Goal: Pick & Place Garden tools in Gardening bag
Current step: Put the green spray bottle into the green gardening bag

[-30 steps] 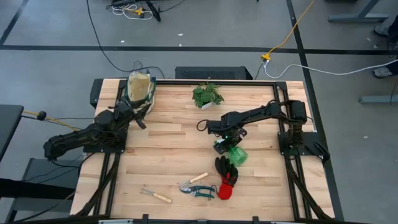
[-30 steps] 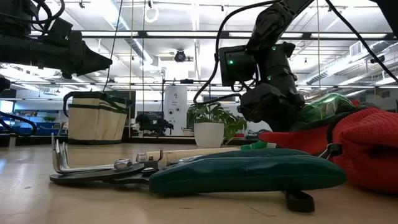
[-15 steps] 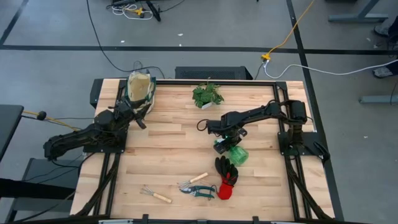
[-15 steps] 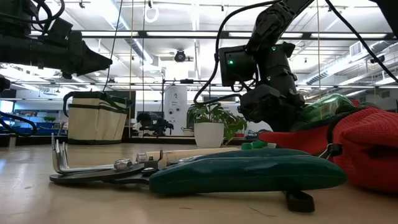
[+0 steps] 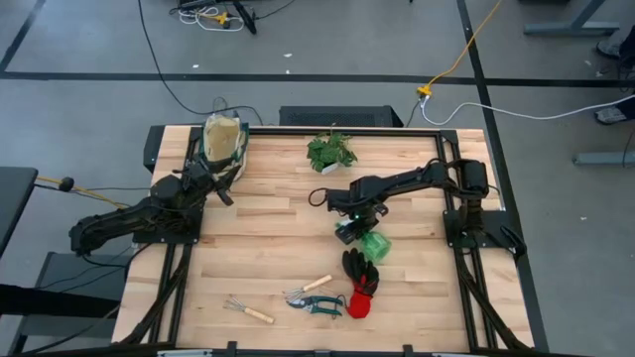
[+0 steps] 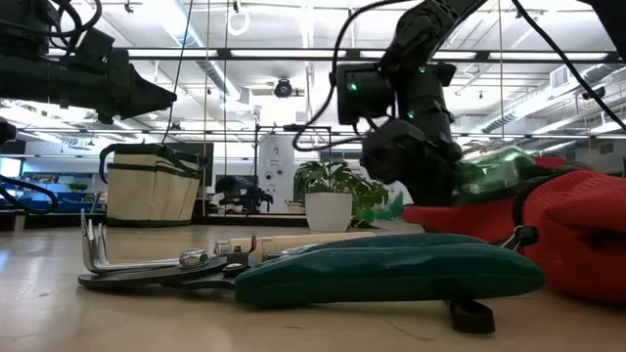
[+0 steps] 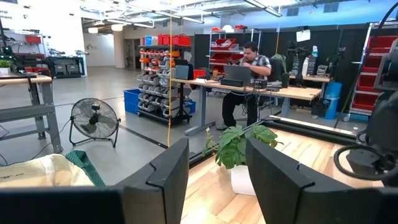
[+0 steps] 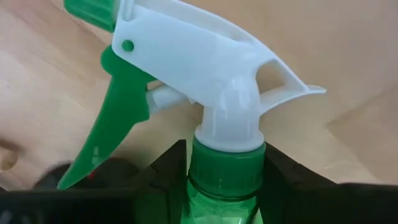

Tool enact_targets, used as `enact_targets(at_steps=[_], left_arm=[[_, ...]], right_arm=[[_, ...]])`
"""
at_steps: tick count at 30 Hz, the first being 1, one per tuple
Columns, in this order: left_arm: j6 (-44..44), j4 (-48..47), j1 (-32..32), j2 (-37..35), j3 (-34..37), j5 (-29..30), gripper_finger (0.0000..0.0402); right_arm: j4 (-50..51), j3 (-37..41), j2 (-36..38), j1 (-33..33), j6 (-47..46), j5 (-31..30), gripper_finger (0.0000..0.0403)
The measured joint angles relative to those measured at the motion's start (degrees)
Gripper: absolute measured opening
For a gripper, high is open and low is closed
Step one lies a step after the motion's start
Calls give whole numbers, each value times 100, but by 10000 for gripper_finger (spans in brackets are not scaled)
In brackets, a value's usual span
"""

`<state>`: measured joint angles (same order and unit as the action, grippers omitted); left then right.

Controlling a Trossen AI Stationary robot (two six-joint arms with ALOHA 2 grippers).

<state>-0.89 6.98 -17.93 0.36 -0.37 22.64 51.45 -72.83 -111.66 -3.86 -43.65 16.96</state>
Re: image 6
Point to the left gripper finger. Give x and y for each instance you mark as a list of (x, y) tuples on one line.
[(147, 98)]

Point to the shiny green garden tool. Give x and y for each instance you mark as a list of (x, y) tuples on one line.
[(494, 168)]

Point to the red black gardening glove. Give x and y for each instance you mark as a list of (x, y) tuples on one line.
[(577, 220)]

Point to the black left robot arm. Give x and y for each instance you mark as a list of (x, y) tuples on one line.
[(19, 24)]

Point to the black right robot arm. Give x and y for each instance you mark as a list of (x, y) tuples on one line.
[(420, 29)]

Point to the beige green gardening bag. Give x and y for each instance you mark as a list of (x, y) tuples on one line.
[(147, 190)]

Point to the green plant in white pot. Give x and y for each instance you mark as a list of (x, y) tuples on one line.
[(327, 210)]

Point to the white panel with dials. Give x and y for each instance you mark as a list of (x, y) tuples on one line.
[(276, 166)]

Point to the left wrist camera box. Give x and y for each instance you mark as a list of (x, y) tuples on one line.
[(95, 46)]

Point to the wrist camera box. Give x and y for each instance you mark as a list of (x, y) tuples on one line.
[(95, 46), (364, 95)]

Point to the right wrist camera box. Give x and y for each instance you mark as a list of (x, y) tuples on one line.
[(364, 95)]

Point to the black frame stand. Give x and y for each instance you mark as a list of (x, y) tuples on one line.
[(255, 171)]

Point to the black ceiling camera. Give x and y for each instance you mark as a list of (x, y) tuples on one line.
[(282, 88)]

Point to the black aluminium rig frame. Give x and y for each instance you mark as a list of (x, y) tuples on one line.
[(254, 220)]

